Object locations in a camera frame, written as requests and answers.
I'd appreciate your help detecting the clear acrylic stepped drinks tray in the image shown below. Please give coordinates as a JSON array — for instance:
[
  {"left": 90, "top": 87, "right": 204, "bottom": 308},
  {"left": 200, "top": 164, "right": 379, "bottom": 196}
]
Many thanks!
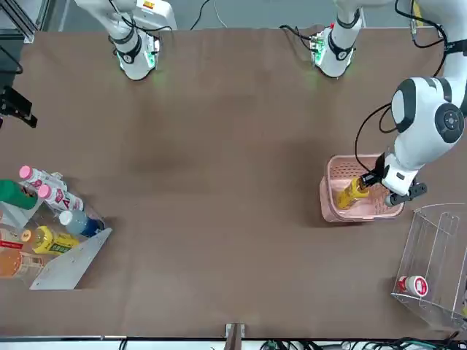
[{"left": 0, "top": 170, "right": 114, "bottom": 292}]

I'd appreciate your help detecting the blue drink bottle white cap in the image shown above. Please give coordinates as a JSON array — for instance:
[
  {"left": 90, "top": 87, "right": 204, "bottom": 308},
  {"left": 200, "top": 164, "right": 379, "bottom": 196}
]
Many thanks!
[{"left": 58, "top": 210, "right": 106, "bottom": 238}]

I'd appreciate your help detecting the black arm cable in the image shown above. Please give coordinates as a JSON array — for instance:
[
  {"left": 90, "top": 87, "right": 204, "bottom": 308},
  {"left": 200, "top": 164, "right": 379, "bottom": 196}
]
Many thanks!
[
  {"left": 355, "top": 103, "right": 395, "bottom": 176},
  {"left": 0, "top": 45, "right": 23, "bottom": 76}
]

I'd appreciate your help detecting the yellow tea bottle orange cap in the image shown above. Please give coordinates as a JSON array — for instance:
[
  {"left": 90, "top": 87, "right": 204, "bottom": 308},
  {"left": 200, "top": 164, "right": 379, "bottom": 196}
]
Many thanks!
[
  {"left": 335, "top": 176, "right": 371, "bottom": 211},
  {"left": 20, "top": 225, "right": 80, "bottom": 255}
]

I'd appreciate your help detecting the white bottle pink cap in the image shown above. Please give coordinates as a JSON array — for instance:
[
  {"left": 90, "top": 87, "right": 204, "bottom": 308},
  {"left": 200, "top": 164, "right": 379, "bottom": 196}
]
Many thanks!
[
  {"left": 18, "top": 165, "right": 65, "bottom": 193},
  {"left": 37, "top": 184, "right": 85, "bottom": 213}
]

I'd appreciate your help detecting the clear acrylic divider shelf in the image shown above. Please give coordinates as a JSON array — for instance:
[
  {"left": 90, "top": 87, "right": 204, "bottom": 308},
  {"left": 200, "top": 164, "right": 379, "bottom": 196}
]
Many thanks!
[{"left": 390, "top": 203, "right": 467, "bottom": 331}]

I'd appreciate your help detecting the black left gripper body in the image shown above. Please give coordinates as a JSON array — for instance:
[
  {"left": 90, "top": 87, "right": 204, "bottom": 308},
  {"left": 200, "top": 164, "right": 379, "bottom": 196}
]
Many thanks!
[{"left": 374, "top": 152, "right": 388, "bottom": 179}]

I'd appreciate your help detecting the white floor cable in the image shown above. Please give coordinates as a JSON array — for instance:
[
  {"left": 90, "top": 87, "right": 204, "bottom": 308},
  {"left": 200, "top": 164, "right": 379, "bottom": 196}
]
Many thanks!
[{"left": 213, "top": 0, "right": 228, "bottom": 28}]

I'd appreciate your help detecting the black cable silver connector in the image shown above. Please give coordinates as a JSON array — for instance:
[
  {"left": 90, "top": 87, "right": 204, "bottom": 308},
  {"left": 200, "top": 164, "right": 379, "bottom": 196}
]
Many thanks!
[{"left": 395, "top": 0, "right": 448, "bottom": 79}]

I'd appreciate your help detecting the black floor cable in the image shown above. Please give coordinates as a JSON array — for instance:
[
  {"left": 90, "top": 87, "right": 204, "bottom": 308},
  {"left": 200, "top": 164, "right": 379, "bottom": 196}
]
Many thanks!
[{"left": 189, "top": 0, "right": 212, "bottom": 30}]

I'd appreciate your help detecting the pink perforated plastic basket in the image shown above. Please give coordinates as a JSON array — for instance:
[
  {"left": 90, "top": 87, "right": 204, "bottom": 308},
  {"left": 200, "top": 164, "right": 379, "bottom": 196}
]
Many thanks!
[{"left": 319, "top": 154, "right": 405, "bottom": 223}]

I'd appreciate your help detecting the black base cable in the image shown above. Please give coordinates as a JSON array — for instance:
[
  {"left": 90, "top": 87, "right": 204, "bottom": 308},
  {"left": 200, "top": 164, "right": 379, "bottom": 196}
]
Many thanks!
[{"left": 279, "top": 24, "right": 318, "bottom": 50}]

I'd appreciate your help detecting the green plastic bottle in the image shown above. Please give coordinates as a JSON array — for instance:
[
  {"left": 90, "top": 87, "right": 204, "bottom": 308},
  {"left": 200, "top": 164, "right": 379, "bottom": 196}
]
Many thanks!
[{"left": 0, "top": 179, "right": 39, "bottom": 211}]

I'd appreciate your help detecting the small red white bottle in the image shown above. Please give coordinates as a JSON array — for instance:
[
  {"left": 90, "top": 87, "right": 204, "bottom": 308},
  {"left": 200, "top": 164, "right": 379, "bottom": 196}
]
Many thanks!
[{"left": 397, "top": 275, "right": 429, "bottom": 297}]

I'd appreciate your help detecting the aluminium frame corner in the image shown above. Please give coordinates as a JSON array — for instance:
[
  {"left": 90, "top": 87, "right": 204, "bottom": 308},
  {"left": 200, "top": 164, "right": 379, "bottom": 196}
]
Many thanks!
[{"left": 0, "top": 0, "right": 52, "bottom": 44}]

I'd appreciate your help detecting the white control box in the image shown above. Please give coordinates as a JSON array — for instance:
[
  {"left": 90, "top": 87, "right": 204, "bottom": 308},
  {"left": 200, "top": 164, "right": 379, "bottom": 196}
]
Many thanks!
[{"left": 134, "top": 0, "right": 179, "bottom": 31}]

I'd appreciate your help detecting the aluminium camera bracket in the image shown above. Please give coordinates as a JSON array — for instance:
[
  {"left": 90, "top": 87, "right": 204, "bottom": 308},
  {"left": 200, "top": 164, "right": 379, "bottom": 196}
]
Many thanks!
[{"left": 225, "top": 322, "right": 247, "bottom": 350}]

